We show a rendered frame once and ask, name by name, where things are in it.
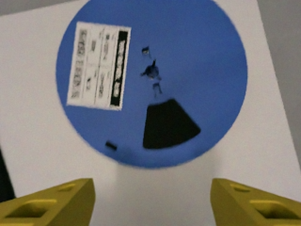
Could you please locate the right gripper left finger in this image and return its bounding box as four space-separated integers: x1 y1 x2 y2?
0 178 96 226

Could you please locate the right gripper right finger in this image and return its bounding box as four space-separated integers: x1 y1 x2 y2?
210 178 301 226

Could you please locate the black computer keyboard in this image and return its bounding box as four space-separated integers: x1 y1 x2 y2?
0 154 14 202

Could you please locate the white desk top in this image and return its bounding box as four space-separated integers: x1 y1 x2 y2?
0 0 301 226

